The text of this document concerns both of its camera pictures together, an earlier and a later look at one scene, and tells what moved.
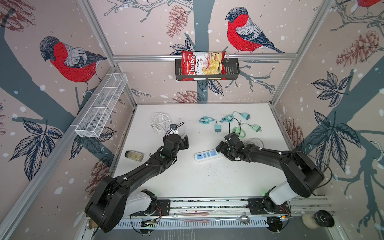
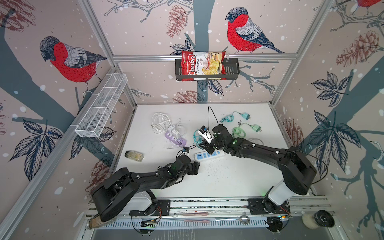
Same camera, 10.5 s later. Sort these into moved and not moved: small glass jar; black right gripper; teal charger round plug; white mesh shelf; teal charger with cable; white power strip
Moved: teal charger with cable; black right gripper
Not moved: small glass jar; white mesh shelf; white power strip; teal charger round plug
